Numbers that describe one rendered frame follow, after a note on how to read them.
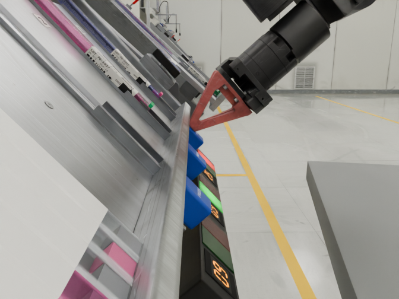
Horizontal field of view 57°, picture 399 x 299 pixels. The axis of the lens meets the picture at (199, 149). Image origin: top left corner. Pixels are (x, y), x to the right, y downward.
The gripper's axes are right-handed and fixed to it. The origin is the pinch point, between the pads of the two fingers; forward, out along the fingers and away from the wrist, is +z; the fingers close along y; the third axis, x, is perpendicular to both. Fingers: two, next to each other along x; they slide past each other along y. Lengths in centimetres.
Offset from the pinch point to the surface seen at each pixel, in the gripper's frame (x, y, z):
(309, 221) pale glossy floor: 91, -121, 4
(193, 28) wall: -50, -749, -43
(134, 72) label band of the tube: -10.1, 0.4, 1.4
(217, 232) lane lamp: 5.9, 18.3, 2.9
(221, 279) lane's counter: 5.6, 25.6, 2.9
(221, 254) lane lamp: 6.0, 21.9, 2.9
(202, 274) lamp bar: 3.8, 27.1, 3.1
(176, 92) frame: -4.2, -14.3, 0.5
